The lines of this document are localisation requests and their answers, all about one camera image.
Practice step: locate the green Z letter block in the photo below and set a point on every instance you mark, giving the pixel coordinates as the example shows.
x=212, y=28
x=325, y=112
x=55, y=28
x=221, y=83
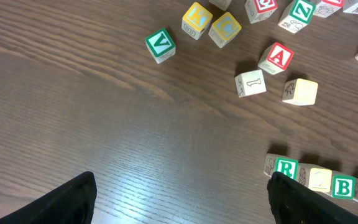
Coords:
x=297, y=15

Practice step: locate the red E letter block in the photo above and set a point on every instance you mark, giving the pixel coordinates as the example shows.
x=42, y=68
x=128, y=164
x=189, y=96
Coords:
x=260, y=10

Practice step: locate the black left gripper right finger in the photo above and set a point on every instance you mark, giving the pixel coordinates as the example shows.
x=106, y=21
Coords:
x=294, y=203

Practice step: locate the wooden block number 1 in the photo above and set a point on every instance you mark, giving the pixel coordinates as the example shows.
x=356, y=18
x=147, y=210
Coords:
x=250, y=83

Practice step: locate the yellow S letter block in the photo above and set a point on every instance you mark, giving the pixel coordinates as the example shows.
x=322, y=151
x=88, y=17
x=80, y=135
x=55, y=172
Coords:
x=300, y=92

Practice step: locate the yellow C letter block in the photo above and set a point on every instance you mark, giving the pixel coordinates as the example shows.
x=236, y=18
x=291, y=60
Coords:
x=224, y=29

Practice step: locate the green V letter block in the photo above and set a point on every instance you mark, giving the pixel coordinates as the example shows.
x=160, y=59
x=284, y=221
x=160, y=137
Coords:
x=160, y=45

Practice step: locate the green B letter block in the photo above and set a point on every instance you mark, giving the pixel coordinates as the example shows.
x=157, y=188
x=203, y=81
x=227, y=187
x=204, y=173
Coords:
x=343, y=186

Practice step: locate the red A letter block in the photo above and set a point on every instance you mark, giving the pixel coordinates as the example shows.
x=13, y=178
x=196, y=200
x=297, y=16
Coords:
x=275, y=59

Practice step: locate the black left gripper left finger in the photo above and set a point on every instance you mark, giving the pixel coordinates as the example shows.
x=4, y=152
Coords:
x=73, y=202

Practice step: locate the yellow O letter block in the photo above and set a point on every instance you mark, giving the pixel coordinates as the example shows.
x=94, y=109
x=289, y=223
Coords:
x=314, y=177

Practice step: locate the green R letter block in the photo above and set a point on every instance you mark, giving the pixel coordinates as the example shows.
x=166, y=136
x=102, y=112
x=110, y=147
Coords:
x=283, y=164

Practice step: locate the yellow K letter block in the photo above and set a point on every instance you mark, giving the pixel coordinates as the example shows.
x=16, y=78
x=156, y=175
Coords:
x=196, y=20

